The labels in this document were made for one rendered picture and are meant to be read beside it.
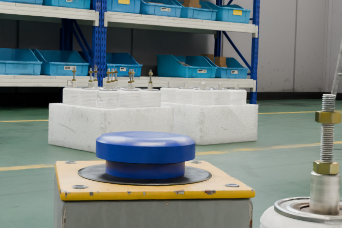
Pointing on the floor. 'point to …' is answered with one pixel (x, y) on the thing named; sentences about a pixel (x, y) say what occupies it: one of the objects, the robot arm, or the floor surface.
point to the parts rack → (165, 25)
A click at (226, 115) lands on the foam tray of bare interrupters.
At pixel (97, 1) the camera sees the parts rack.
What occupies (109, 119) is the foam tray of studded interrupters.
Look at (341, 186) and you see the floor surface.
